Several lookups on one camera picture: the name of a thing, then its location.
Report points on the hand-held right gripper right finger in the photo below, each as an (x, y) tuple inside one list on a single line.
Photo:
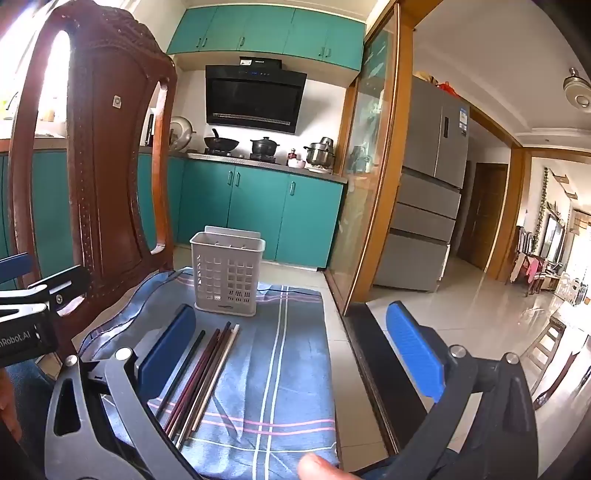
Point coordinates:
[(413, 350)]

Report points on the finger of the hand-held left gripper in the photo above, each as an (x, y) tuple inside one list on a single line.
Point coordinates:
[(14, 267), (64, 284)]

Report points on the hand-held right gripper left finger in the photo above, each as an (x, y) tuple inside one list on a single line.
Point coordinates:
[(166, 346)]

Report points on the black chopstick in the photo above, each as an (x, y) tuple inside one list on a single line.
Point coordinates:
[(184, 369)]

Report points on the beige wooden chopstick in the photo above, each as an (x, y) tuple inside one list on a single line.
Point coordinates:
[(219, 369)]

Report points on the beige wooden chopsticks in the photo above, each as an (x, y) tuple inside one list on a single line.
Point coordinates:
[(203, 392)]

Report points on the white plastic utensil basket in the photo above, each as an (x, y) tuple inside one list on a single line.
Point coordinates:
[(226, 277)]

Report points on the person's right hand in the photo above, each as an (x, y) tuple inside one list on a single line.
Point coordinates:
[(323, 468)]

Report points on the carved wooden chair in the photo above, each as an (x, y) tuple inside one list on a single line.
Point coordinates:
[(106, 184)]

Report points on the blue plaid cloth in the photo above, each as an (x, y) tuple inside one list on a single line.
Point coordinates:
[(277, 369)]

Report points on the wooden dining chair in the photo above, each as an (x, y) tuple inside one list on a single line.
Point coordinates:
[(551, 350)]

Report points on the brown wooden door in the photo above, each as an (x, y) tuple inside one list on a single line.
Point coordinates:
[(482, 217)]

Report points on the silver refrigerator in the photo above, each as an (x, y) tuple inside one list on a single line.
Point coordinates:
[(429, 194)]

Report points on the wood framed glass sliding door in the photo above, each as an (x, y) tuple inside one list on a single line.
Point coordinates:
[(369, 184)]

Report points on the white pot lid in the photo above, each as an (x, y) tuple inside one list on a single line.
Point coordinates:
[(181, 134)]

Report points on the gas stove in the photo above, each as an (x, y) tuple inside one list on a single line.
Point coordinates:
[(240, 156)]

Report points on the black wok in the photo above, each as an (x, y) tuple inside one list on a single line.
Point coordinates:
[(220, 141)]

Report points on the stainless steel pot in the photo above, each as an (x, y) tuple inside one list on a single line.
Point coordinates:
[(319, 154)]

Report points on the black cooking pot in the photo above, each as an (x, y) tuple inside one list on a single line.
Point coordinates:
[(264, 147)]

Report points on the black range hood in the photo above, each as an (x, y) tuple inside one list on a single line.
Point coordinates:
[(254, 99)]

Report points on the ceiling light fixture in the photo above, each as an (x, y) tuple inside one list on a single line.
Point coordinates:
[(577, 90)]

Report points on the teal upper kitchen cabinets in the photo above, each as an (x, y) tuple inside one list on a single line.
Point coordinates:
[(272, 30)]

